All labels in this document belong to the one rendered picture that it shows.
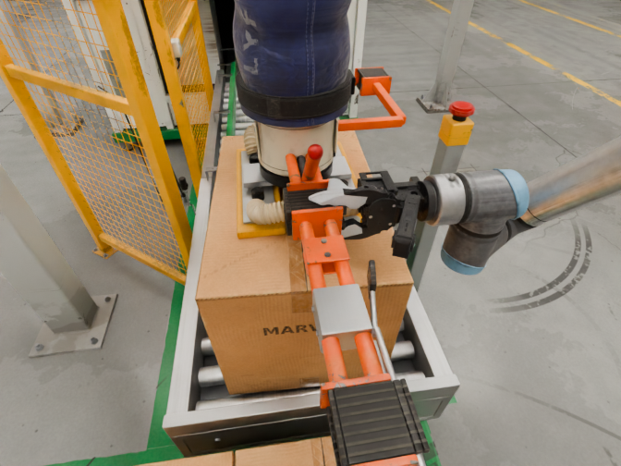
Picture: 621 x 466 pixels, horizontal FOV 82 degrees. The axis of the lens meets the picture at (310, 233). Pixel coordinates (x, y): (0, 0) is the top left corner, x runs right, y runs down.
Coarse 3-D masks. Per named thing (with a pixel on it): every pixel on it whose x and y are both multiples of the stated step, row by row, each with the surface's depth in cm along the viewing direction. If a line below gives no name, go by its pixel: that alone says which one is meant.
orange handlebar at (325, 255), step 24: (384, 96) 93; (360, 120) 83; (384, 120) 83; (288, 168) 69; (312, 240) 53; (336, 240) 53; (312, 264) 51; (336, 264) 51; (312, 288) 48; (360, 336) 42; (336, 360) 40; (360, 360) 41
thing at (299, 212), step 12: (312, 180) 62; (324, 180) 62; (288, 192) 62; (300, 192) 62; (312, 192) 62; (288, 204) 58; (300, 204) 59; (312, 204) 59; (288, 216) 57; (300, 216) 56; (312, 216) 57; (324, 216) 57; (336, 216) 58; (288, 228) 59
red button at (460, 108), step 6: (456, 102) 103; (462, 102) 103; (450, 108) 102; (456, 108) 101; (462, 108) 100; (468, 108) 100; (474, 108) 101; (456, 114) 101; (462, 114) 100; (468, 114) 100; (456, 120) 103; (462, 120) 103
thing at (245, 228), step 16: (240, 160) 93; (256, 160) 88; (240, 176) 88; (240, 192) 83; (256, 192) 78; (272, 192) 82; (240, 208) 79; (240, 224) 75; (256, 224) 75; (272, 224) 75
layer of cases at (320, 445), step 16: (256, 448) 82; (272, 448) 82; (288, 448) 82; (304, 448) 82; (320, 448) 82; (144, 464) 80; (160, 464) 80; (176, 464) 80; (192, 464) 80; (208, 464) 80; (224, 464) 80; (240, 464) 80; (256, 464) 80; (272, 464) 80; (288, 464) 80; (304, 464) 80; (320, 464) 80
